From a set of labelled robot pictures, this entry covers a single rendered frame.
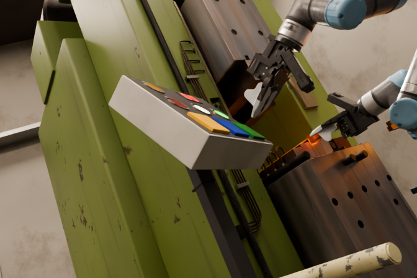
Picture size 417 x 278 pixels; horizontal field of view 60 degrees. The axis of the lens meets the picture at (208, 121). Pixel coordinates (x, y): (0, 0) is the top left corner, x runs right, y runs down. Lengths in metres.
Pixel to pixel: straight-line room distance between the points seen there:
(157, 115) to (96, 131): 0.90
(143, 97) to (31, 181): 4.59
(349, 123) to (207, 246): 0.60
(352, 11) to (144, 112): 0.49
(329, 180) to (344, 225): 0.15
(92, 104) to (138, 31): 0.45
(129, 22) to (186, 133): 0.83
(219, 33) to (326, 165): 0.63
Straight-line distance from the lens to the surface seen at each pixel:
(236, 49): 1.41
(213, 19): 1.47
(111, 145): 1.63
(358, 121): 1.24
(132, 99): 0.82
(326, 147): 1.40
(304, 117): 1.67
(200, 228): 1.22
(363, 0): 0.87
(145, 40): 1.43
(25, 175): 5.37
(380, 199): 1.38
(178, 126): 0.73
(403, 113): 1.01
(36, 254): 5.10
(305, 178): 1.22
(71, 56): 1.86
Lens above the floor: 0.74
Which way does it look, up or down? 20 degrees up
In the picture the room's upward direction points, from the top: 25 degrees counter-clockwise
